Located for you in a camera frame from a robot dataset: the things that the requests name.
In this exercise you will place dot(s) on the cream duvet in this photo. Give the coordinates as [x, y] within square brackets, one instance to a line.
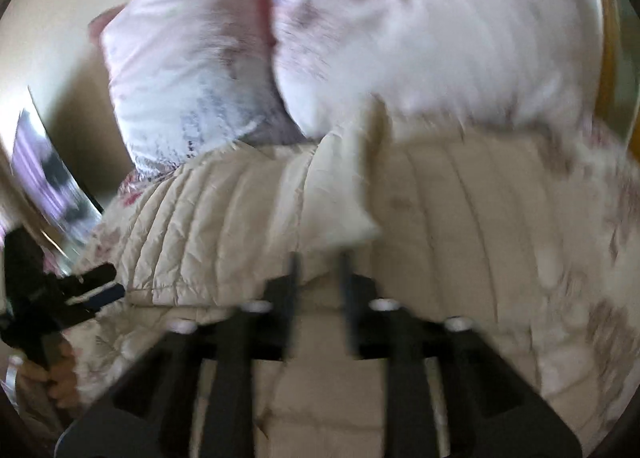
[450, 218]

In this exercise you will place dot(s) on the person's left hand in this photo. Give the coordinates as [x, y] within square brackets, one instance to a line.
[62, 380]

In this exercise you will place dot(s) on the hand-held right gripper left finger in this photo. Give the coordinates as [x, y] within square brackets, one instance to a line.
[294, 288]

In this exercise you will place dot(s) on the window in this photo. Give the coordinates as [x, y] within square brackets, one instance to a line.
[55, 183]

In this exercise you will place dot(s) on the floral bedspread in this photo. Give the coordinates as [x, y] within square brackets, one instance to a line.
[615, 218]

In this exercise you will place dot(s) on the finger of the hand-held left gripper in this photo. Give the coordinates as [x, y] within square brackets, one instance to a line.
[107, 297]
[97, 275]

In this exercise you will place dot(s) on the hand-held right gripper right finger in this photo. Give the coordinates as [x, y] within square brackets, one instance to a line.
[346, 288]

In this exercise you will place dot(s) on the pink deer print pillow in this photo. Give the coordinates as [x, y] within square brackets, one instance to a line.
[425, 28]

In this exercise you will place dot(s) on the pink lavender print pillow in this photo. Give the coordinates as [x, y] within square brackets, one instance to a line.
[185, 73]

